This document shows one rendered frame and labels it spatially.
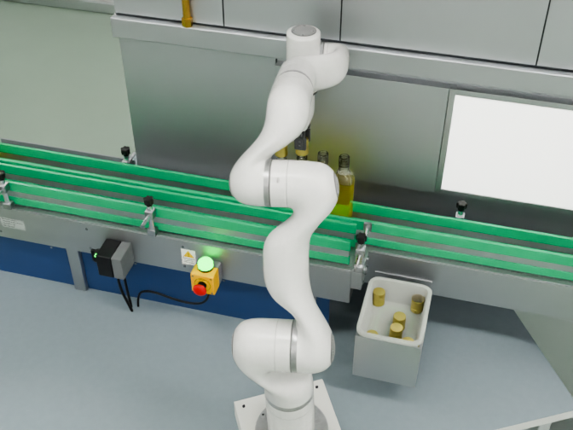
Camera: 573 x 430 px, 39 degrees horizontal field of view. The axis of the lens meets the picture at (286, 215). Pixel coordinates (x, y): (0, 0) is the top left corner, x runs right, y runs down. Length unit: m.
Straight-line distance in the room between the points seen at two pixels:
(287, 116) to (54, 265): 1.23
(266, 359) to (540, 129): 0.94
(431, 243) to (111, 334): 0.99
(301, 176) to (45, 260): 1.22
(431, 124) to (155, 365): 1.04
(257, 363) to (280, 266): 0.24
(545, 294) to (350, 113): 0.72
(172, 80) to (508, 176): 0.99
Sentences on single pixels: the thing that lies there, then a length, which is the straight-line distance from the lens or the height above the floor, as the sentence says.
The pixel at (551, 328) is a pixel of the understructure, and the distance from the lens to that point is 2.72.
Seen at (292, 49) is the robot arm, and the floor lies 1.63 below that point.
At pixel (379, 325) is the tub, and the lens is 2.25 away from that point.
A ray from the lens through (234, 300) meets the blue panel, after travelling 2.46.
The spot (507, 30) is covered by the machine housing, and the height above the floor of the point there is 1.66.
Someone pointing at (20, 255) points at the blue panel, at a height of 0.84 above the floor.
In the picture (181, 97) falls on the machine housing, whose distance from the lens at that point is 2.43.
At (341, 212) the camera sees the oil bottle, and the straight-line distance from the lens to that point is 2.27.
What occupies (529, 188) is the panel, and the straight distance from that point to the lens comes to 2.33.
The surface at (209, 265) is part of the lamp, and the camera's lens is 2.30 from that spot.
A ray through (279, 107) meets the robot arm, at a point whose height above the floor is 1.69.
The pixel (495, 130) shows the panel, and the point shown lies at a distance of 2.23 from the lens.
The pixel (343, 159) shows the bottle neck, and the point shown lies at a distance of 2.18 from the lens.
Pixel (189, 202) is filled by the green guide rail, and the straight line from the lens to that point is 2.36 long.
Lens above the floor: 2.58
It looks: 40 degrees down
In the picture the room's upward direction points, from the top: straight up
